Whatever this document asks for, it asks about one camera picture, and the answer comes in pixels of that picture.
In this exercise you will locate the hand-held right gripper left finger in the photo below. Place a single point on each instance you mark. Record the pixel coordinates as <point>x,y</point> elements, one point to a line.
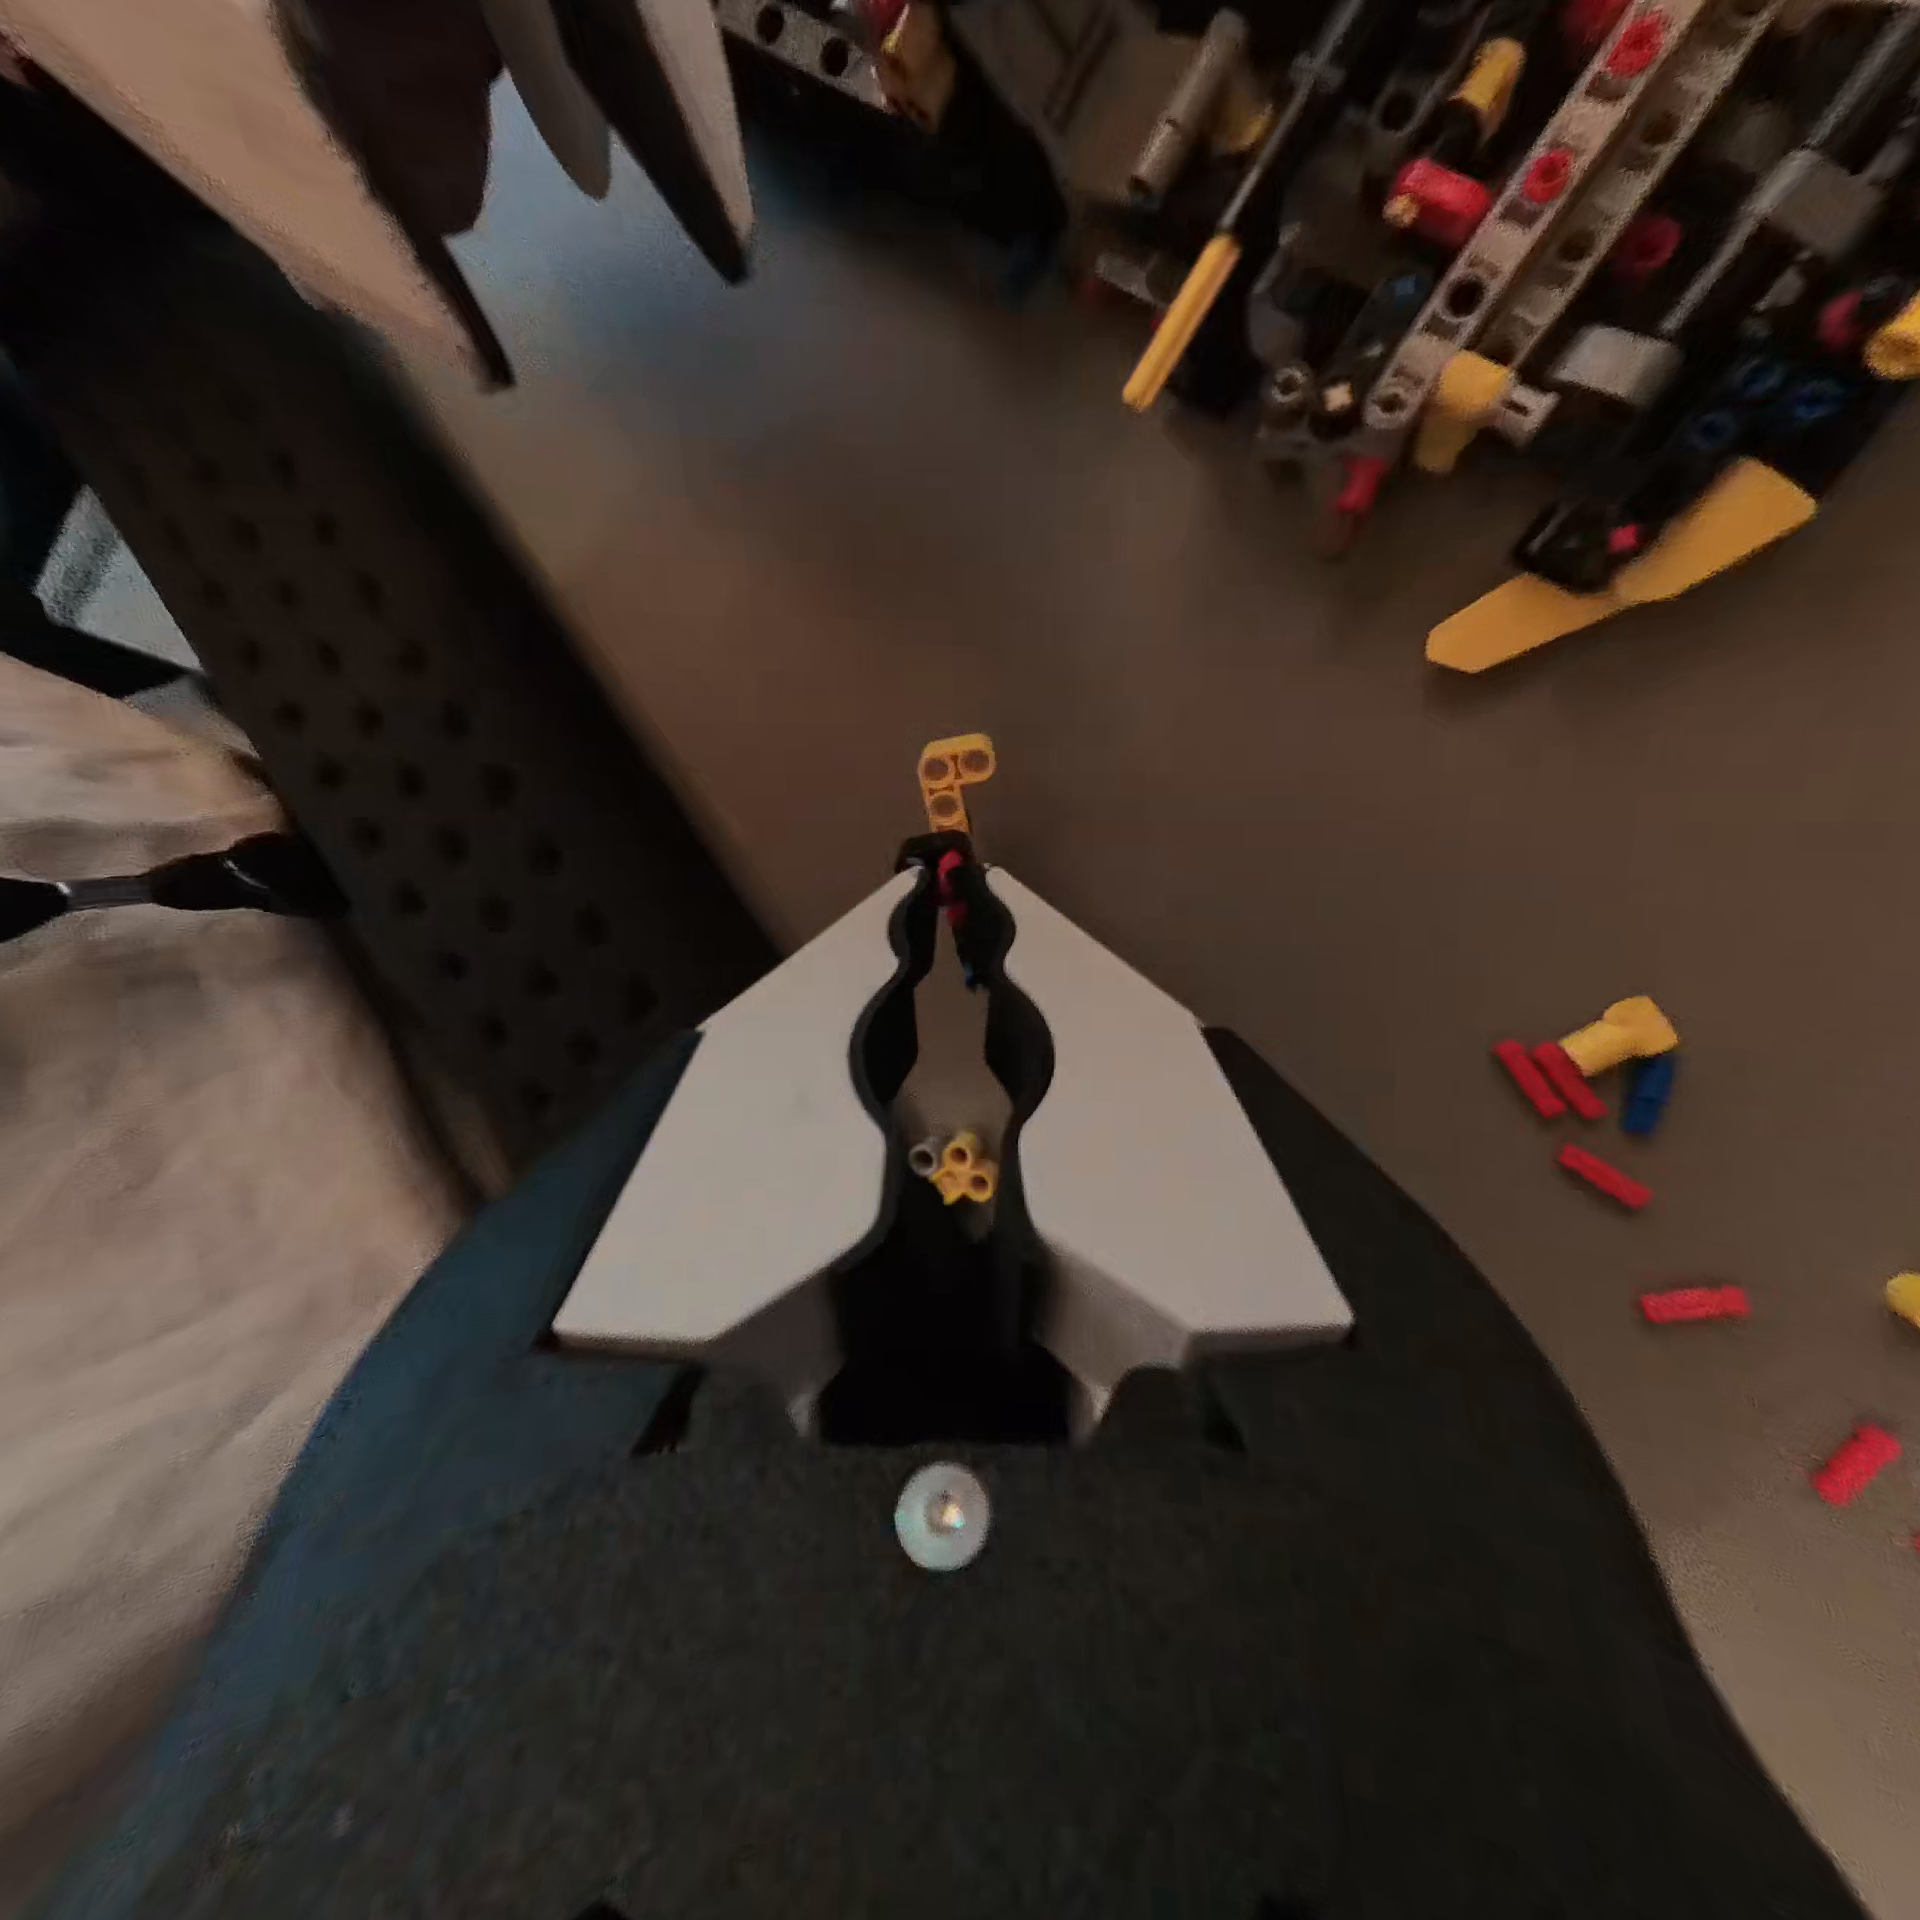
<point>749,1183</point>

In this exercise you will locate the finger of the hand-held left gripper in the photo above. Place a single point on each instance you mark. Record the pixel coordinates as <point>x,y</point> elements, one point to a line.
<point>195,103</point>
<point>689,103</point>

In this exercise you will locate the lego car model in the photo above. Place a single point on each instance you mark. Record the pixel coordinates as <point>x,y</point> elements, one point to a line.
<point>1502,223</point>

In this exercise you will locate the yellow lego panel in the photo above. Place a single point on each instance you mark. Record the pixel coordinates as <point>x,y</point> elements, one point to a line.
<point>1649,570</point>

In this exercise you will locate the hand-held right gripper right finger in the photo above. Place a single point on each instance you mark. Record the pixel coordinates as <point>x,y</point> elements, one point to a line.
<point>1169,1183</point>

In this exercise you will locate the scattered small lego pieces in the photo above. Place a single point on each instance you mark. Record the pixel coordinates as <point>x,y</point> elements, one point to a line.
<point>1603,1177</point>

